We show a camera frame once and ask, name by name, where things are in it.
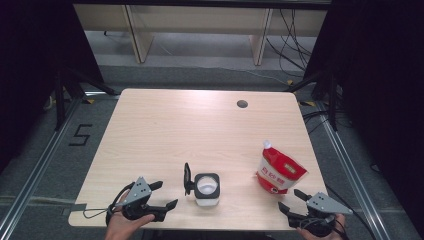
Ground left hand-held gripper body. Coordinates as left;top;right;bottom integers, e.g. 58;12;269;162
121;176;155;221

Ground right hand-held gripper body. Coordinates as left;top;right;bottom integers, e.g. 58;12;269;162
299;192;354;238

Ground red and white spouted pouch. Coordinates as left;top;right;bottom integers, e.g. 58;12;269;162
255;139;308;195

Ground glass jar with black lid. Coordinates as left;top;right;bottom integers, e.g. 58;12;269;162
183;162;222;208

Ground person's right hand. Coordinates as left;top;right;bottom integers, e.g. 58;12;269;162
295;213;348;240

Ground person's left hand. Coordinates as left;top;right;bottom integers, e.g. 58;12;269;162
104;191;156;240

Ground grey tape strip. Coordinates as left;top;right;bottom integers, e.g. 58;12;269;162
63;203;88;216

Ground black metal stand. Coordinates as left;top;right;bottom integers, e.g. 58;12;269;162
53;68;120;132
284;70;339;132

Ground dark curtain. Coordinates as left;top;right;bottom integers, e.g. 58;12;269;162
0;0;105;174
303;0;424;231

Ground pale wooden shelf unit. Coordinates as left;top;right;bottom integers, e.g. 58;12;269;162
73;3;329;66

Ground black wrist strap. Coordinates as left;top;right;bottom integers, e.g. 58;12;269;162
104;181;136;228

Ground long black floor cable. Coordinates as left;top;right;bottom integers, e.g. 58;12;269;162
324;184;379;240

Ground thin black cord loop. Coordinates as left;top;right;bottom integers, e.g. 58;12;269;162
82;208;111;219

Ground black floor cables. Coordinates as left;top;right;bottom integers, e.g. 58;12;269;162
301;109;354;135

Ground short aluminium floor rail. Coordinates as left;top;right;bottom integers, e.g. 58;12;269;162
81;90;120;98

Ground white floor cable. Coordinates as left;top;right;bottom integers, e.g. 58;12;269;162
213;66;289;86

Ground tangle of black cables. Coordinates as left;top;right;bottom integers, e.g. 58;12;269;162
265;9;318;79

